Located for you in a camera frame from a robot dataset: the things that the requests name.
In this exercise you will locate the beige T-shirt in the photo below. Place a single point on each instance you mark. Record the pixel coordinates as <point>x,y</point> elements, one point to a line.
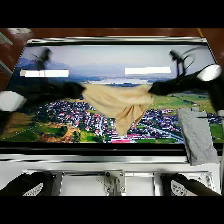
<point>121,100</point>

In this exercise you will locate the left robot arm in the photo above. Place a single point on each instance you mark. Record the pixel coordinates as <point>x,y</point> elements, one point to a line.
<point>50,89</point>

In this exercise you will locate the silver frame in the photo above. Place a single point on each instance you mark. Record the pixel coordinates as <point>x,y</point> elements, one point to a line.
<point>113,166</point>

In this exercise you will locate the grey garment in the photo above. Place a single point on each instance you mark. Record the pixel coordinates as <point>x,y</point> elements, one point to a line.
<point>196,135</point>

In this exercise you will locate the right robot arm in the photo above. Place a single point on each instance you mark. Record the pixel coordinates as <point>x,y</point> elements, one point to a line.
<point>186,83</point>

